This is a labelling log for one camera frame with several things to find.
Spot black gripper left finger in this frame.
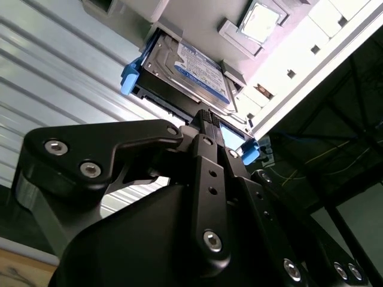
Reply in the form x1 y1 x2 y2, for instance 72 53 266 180
19 109 233 270

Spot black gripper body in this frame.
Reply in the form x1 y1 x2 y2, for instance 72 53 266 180
49 181 249 287

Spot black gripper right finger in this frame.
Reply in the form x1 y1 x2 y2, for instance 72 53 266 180
211 112 373 287

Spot hard disk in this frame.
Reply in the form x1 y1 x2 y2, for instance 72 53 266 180
119 31 261 167

